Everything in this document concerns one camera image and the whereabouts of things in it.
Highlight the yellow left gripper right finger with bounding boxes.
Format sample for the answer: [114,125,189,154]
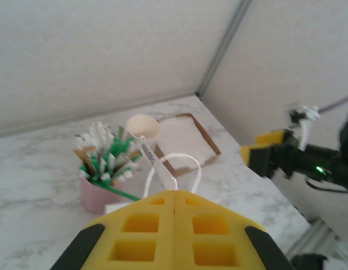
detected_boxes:
[173,190,293,270]

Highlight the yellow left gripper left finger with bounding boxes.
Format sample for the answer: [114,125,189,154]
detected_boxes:
[49,190,175,270]

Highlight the white plastic spoon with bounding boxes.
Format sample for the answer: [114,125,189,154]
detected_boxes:
[137,134,178,192]

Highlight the single green straw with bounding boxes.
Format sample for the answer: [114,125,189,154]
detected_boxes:
[91,179,141,202]

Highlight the brown cardboard napkin tray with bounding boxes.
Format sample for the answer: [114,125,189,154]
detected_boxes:
[153,112,222,178]

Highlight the pink plastic holder cup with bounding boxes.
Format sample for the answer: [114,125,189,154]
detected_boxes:
[79,175,123,214]

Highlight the white paper napkin stack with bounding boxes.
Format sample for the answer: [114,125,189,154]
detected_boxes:
[158,116,215,172]

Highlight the green white wrapped straws bundle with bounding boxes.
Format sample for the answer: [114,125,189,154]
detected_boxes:
[72,120,143,183]

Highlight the beige paper cup stack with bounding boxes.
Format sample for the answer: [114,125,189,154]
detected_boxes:
[125,114,161,151]

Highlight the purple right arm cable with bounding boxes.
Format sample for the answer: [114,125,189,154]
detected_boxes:
[319,94,348,114]

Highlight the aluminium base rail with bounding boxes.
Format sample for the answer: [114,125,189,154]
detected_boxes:
[284,218,348,270]

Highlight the aluminium frame post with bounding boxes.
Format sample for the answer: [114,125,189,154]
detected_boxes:
[195,0,255,98]

